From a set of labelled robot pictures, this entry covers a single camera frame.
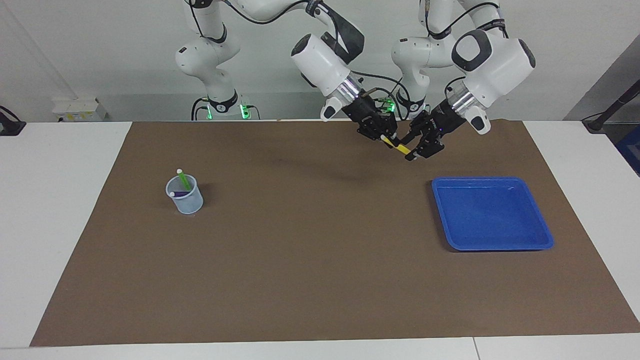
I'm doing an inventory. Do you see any black right base cable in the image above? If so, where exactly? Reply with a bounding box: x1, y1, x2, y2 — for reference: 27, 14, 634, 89
191, 97, 211, 121

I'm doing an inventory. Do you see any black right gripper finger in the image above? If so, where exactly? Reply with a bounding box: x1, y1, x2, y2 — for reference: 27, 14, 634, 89
357, 125, 388, 145
379, 112, 400, 142

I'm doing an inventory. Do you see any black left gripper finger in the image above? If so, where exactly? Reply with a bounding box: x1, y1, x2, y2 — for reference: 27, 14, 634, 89
399, 111, 432, 147
405, 131, 447, 162

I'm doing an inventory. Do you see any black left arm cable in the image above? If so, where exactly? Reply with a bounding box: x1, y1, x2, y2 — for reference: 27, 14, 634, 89
425, 0, 508, 108

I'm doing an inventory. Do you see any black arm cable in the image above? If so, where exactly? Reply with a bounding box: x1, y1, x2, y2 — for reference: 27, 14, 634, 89
425, 0, 508, 108
220, 0, 403, 108

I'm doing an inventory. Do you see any black stand pole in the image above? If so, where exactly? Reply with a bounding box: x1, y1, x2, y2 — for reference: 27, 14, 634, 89
581, 80, 640, 133

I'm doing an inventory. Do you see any black table clamp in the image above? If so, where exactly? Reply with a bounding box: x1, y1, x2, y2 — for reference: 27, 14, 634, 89
0, 106, 27, 137

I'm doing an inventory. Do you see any translucent plastic cup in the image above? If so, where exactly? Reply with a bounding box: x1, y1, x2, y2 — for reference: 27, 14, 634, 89
165, 174, 204, 215

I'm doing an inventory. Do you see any white wall socket box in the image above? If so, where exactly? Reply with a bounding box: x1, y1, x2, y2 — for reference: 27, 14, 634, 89
52, 97, 108, 123

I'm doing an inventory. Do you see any brown table mat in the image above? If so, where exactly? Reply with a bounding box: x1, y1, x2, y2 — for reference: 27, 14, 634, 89
30, 119, 640, 347

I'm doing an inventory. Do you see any black left base cable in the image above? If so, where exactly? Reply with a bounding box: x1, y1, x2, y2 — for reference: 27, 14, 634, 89
372, 75, 407, 120

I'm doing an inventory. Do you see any yellow pen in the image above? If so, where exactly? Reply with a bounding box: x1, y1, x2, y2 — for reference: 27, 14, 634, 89
381, 135, 418, 161

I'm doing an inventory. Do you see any blue box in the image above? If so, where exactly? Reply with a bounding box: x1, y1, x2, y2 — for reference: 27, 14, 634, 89
616, 125, 640, 177

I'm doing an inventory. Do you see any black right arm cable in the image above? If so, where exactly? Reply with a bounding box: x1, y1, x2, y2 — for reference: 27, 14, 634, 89
220, 0, 403, 108

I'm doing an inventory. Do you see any blue plastic tray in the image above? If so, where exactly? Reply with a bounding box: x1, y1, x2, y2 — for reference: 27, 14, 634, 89
431, 176, 555, 252

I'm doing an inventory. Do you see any black base cable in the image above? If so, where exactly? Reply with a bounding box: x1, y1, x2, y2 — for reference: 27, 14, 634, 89
372, 75, 407, 120
191, 97, 211, 121

